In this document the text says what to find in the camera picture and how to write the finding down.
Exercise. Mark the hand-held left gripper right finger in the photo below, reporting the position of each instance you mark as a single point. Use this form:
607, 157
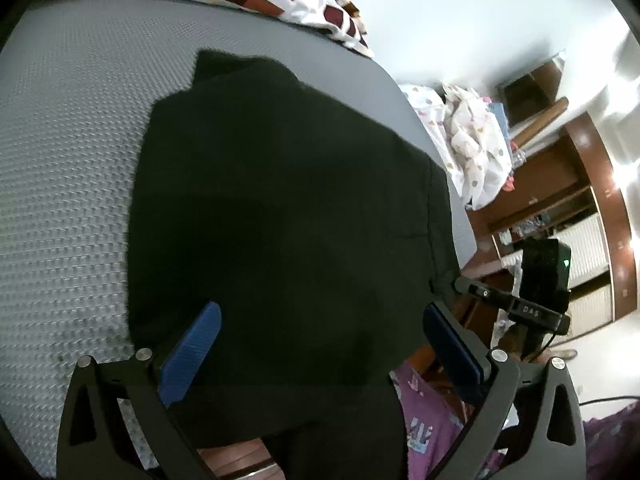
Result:
455, 355

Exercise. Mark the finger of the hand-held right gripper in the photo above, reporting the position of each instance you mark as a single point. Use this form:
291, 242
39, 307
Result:
475, 290

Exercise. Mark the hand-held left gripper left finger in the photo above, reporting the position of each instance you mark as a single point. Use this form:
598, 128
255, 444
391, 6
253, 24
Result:
192, 350

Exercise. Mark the black pants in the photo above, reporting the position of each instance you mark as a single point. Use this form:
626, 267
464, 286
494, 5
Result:
280, 230

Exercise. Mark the person's purple printed clothing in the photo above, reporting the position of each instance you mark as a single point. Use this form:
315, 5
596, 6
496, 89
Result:
430, 430

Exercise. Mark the brown wooden wardrobe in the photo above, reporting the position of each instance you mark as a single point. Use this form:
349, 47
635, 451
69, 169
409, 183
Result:
555, 175

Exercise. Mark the cream crumpled printed cloth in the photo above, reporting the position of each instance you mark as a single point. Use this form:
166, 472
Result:
480, 140

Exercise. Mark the wooden stick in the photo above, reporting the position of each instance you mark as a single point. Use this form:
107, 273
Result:
540, 120

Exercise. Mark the white dotted sheet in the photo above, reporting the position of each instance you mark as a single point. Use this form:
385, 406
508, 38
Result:
425, 105

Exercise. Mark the grey textured mat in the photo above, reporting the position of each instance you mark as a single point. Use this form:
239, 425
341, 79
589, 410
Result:
65, 160

